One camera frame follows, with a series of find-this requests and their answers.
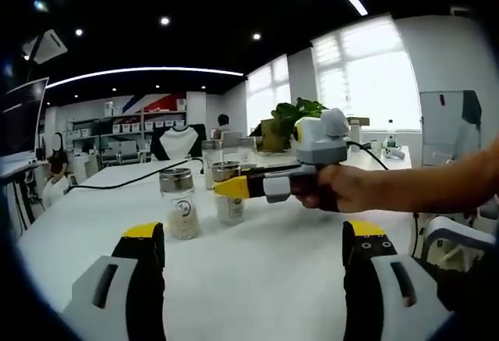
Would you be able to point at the white rounded chair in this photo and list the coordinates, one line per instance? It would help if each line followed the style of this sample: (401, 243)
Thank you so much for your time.
(54, 192)

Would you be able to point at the person's right hand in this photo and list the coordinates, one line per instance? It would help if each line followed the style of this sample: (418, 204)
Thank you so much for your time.
(335, 189)

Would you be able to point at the white handheld device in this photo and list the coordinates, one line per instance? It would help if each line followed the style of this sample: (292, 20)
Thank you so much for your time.
(393, 153)

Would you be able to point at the ceiling air conditioner unit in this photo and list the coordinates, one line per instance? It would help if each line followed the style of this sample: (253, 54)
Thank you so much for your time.
(47, 46)

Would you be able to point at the white plastic bottle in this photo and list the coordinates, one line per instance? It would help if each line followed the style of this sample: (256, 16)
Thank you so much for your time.
(390, 138)

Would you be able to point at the potted green plant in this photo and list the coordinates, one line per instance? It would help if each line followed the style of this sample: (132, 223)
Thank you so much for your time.
(300, 109)

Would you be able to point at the short seasoning bottle white powder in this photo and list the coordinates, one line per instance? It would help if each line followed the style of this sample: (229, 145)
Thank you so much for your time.
(232, 212)

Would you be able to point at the short seasoning bottle cream powder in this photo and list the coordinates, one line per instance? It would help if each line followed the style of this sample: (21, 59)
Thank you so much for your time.
(183, 216)

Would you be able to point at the row of white storage boxes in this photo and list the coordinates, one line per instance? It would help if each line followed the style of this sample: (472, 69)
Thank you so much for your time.
(128, 126)

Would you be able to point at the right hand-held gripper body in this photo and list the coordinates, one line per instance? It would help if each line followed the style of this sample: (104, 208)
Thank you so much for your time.
(319, 142)

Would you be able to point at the group of ceiling spotlights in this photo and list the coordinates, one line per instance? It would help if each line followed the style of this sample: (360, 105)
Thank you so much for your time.
(165, 20)

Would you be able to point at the tall seasoning bottle white grains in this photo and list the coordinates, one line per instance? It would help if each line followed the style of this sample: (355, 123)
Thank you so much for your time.
(210, 161)

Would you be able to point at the dark hanging jacket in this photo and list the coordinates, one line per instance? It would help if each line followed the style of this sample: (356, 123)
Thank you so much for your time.
(471, 107)

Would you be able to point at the large window with blinds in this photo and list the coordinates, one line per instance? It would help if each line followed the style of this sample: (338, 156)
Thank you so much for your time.
(351, 64)

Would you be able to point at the white office chair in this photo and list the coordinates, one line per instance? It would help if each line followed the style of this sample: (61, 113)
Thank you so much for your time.
(452, 228)

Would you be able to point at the white laptop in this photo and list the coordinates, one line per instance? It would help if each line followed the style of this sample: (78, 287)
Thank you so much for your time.
(23, 122)

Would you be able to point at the white desk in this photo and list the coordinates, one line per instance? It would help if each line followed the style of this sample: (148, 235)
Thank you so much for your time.
(397, 163)

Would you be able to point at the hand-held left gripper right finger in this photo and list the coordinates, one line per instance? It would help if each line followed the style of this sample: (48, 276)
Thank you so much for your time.
(362, 302)

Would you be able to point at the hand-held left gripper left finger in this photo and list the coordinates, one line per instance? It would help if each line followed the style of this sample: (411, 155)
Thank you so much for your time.
(140, 302)

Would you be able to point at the metal storage shelf rack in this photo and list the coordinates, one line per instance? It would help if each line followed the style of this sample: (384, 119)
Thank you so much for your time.
(117, 116)

